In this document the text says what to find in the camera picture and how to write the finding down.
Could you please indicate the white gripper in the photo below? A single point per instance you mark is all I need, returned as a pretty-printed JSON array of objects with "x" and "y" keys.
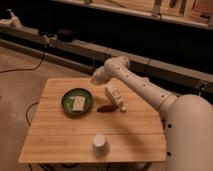
[{"x": 99, "y": 76}]

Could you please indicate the green ceramic bowl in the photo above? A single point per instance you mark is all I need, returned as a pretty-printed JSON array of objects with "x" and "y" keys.
[{"x": 68, "y": 99}]

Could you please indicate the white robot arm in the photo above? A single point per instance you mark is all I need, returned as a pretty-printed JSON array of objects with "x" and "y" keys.
[{"x": 188, "y": 118}]

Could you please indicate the white block in bowl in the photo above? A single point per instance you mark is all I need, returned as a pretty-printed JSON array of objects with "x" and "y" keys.
[{"x": 78, "y": 104}]

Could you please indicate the white plastic bottle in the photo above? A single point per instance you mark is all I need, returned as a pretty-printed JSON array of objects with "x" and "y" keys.
[{"x": 114, "y": 95}]

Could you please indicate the dark red chili pepper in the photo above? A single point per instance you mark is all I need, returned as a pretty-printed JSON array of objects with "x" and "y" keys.
[{"x": 107, "y": 108}]

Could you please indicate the dark round object on ledge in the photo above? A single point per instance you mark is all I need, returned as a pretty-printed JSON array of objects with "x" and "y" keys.
[{"x": 65, "y": 35}]

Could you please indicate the white paper cup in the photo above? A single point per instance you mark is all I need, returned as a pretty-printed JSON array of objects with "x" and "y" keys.
[{"x": 100, "y": 145}]

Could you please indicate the wooden table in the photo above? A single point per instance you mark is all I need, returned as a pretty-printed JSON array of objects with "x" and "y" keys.
[{"x": 133, "y": 136}]

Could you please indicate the white object on ledge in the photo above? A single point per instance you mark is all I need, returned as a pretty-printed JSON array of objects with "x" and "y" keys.
[{"x": 13, "y": 21}]

